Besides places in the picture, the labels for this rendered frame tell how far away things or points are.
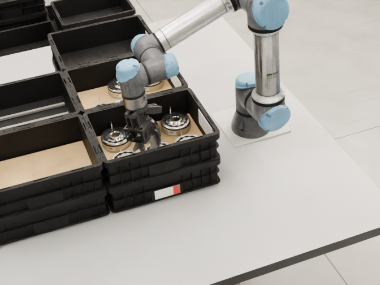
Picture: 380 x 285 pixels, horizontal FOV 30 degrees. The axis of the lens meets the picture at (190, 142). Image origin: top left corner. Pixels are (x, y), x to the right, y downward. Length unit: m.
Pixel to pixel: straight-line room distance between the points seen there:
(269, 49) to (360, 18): 2.66
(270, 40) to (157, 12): 2.77
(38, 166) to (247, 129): 0.78
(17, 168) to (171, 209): 0.54
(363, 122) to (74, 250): 2.13
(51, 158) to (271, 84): 0.79
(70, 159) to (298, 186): 0.79
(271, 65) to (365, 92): 1.89
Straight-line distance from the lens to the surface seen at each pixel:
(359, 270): 3.19
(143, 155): 2.27
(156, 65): 2.21
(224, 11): 2.36
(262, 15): 2.24
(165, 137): 2.49
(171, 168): 2.35
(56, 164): 2.43
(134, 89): 2.20
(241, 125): 2.67
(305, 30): 4.79
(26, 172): 2.43
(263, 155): 2.60
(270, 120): 2.47
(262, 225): 2.34
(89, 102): 2.71
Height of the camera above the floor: 2.36
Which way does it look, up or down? 38 degrees down
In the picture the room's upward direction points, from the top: 3 degrees counter-clockwise
